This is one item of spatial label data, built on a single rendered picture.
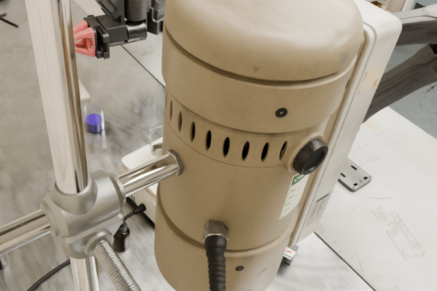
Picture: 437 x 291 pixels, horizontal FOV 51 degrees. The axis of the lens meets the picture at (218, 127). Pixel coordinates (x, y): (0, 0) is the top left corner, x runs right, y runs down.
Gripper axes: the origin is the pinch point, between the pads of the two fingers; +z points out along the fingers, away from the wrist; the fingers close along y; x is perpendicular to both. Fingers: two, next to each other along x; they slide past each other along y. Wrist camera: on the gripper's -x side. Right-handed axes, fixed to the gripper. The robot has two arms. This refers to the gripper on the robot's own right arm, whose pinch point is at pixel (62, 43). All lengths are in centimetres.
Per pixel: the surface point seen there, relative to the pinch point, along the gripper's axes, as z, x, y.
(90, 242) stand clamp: 19, -37, 77
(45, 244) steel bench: 16.9, 14.2, 39.8
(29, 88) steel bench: 7.8, 14.3, -5.6
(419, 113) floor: -210, 105, -17
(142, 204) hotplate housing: -0.6, 10.5, 41.7
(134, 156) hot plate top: -2.3, 5.5, 34.2
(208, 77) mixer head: 12, -45, 77
